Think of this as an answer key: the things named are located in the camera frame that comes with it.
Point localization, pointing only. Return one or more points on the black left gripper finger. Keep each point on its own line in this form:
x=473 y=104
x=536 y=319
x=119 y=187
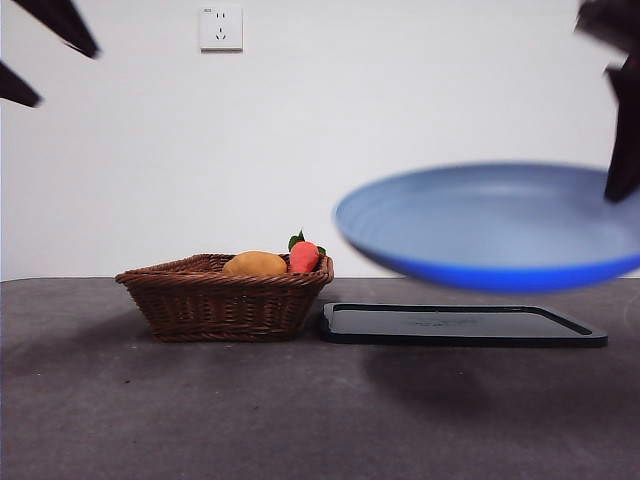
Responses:
x=60 y=22
x=15 y=85

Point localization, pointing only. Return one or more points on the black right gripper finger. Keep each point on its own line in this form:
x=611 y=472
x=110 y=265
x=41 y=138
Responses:
x=627 y=140

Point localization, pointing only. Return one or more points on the blue round plate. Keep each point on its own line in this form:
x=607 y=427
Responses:
x=475 y=225

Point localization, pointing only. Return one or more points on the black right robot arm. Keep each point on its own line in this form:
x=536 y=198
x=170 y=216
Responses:
x=615 y=22

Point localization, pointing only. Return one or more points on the dark rectangular tray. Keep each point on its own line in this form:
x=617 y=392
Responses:
x=450 y=325

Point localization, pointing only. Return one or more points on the yellow-brown toy potato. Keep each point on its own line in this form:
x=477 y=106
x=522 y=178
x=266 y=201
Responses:
x=255 y=264

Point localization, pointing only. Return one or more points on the brown wicker basket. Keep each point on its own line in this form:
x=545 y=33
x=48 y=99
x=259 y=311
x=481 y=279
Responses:
x=225 y=310

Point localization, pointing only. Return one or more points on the orange toy carrot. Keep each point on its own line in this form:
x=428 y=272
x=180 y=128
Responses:
x=302 y=257

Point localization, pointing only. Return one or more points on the white wall socket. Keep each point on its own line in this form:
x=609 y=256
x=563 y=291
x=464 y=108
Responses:
x=221 y=27

